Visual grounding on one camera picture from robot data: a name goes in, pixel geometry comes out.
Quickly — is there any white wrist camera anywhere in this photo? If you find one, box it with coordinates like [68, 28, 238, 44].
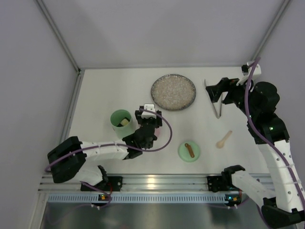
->
[237, 62, 262, 85]
[140, 104, 156, 119]

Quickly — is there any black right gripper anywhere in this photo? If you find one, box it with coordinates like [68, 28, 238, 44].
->
[205, 75, 257, 119]

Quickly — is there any green round lid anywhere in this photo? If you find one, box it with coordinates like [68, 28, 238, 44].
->
[178, 141, 201, 163]

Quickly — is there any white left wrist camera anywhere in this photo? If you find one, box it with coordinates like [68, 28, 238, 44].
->
[140, 104, 156, 119]

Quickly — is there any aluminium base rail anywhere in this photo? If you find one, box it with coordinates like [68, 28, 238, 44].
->
[38, 173, 279, 193]

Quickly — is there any cucumber sushi roll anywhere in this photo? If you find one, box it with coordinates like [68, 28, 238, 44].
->
[120, 118, 130, 126]

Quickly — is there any white slotted cable duct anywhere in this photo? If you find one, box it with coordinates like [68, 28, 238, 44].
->
[48, 193, 240, 204]

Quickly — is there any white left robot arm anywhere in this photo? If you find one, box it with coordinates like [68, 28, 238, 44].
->
[47, 106, 163, 191]

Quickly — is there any aluminium frame rail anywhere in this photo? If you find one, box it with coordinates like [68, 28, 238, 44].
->
[35, 0, 83, 96]

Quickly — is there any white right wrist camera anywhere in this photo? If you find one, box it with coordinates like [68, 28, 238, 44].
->
[237, 62, 262, 85]

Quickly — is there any pink cylindrical container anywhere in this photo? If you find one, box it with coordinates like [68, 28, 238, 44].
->
[154, 127, 162, 138]

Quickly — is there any green cylindrical container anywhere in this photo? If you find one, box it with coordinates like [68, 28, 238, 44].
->
[110, 109, 134, 139]

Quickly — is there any speckled ceramic plate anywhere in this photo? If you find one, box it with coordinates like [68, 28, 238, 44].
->
[150, 74, 196, 111]

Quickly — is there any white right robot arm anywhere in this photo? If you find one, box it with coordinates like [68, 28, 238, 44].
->
[205, 78, 305, 229]

